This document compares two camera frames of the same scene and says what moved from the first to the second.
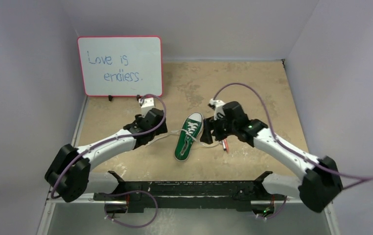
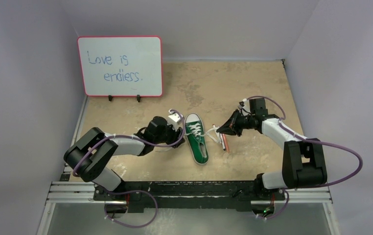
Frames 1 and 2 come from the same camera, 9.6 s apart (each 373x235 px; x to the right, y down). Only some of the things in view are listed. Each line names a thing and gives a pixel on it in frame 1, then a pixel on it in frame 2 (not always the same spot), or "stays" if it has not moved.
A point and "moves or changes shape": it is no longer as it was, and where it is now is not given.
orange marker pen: [226, 146] stays
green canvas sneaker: [189, 130] moves or changes shape
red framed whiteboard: [122, 66] stays
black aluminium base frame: [139, 195] stays
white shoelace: [190, 128] moves or changes shape
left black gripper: [161, 129] to [175, 134]
